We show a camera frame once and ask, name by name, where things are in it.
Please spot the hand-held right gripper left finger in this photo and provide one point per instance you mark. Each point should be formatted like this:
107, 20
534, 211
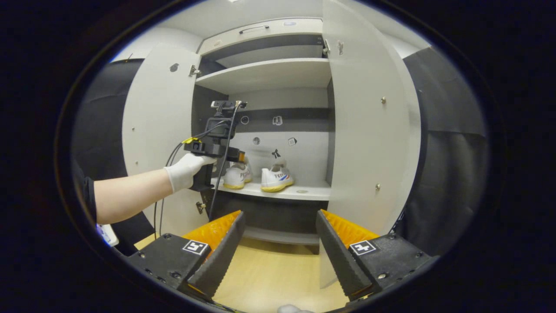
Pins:
221, 256

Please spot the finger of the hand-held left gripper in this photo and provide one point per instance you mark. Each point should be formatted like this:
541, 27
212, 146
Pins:
242, 156

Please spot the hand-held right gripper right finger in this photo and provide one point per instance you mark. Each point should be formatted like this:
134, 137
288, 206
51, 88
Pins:
339, 261

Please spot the white canvas shoe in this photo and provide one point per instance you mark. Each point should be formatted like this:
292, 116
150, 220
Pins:
234, 178
276, 180

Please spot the white cabinet door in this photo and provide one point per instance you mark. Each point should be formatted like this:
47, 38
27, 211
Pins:
369, 130
152, 108

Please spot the white grey shoe cabinet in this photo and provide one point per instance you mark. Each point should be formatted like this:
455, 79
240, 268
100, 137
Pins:
269, 76

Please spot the white cabinet drawer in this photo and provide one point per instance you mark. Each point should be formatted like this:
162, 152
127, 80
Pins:
278, 37

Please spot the black backdrop cloth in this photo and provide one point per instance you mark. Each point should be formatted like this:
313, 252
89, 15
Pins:
104, 130
451, 174

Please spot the white blue object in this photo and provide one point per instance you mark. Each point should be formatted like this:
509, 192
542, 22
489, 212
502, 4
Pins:
107, 234

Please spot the black shirt sleeve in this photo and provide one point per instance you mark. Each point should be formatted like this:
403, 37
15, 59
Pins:
88, 195

